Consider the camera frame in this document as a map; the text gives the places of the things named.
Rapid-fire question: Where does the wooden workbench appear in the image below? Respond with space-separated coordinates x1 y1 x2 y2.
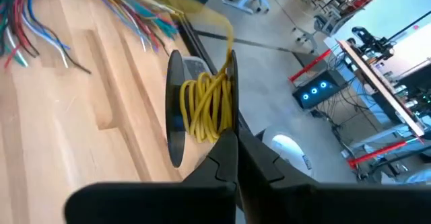
336 38 426 137

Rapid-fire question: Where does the black computer tower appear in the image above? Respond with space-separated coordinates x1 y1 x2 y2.
291 68 350 111

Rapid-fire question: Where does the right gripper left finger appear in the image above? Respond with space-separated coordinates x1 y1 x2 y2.
63 128 239 224

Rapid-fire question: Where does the white rounded floor object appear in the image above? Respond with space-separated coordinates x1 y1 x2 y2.
262 126 316 180

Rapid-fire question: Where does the black wire spool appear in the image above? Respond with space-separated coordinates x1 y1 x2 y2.
164 48 240 170

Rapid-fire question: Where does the yellow wire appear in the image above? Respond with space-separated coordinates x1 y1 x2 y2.
127 0 236 144

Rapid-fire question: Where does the bundle of coloured wires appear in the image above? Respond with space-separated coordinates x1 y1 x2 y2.
0 0 185 74

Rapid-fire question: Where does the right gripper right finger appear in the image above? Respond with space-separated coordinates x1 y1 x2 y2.
237 129 431 224

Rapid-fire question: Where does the red metal bar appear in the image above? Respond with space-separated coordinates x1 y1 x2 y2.
348 139 410 167
288 48 333 83

